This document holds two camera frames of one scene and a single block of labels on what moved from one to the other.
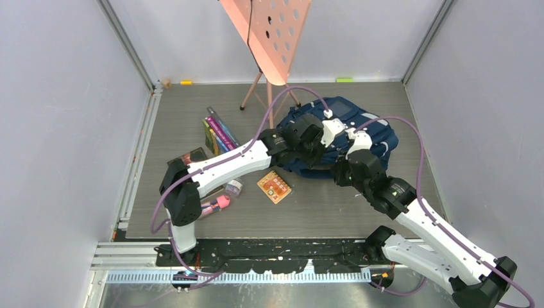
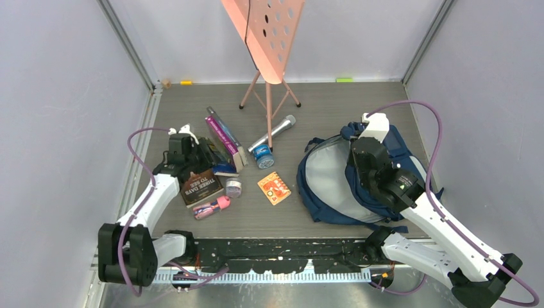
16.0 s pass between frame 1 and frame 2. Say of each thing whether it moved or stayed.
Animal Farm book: moved
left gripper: moved
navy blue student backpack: moved
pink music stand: stayed
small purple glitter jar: stayed
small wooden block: stayed
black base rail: stayed
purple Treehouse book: stayed
